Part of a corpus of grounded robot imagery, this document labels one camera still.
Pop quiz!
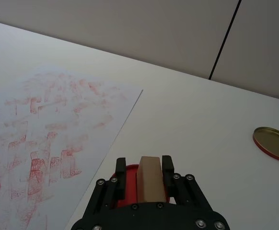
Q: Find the wooden stamp block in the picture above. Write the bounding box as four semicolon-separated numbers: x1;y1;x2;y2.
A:
136;156;167;204

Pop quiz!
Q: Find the white paper with red stamps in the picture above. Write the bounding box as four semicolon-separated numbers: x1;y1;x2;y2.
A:
0;64;144;230

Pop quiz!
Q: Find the round red ink pad tin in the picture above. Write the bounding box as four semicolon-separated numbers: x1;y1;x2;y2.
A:
110;163;176;210

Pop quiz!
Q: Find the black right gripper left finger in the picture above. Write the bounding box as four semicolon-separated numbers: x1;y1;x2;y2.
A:
88;157;127;216

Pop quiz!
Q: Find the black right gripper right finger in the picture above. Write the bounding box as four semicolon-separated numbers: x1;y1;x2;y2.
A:
162;155;213;213

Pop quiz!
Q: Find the round gold tin lid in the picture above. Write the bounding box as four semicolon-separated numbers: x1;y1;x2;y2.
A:
252;126;279;163

